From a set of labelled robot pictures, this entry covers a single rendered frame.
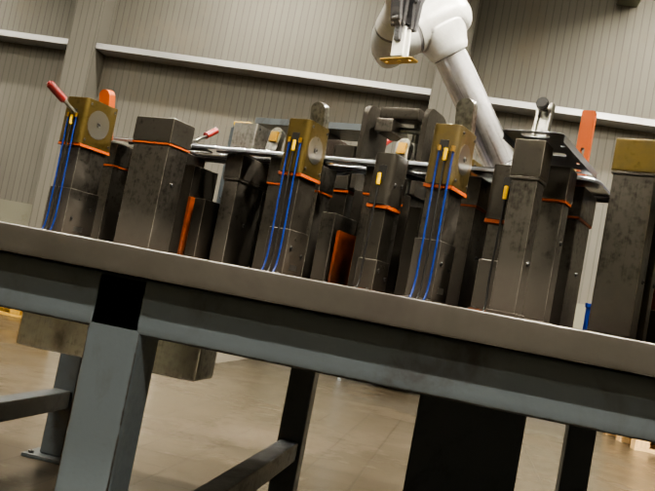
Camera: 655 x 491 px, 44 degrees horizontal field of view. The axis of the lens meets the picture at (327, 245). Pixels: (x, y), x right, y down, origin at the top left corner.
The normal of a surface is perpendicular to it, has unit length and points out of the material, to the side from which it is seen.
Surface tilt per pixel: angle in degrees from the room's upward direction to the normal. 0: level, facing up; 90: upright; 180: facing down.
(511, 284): 90
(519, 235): 90
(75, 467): 90
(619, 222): 90
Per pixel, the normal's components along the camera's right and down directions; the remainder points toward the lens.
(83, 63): -0.17, -0.10
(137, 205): -0.47, -0.15
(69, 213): 0.86, 0.13
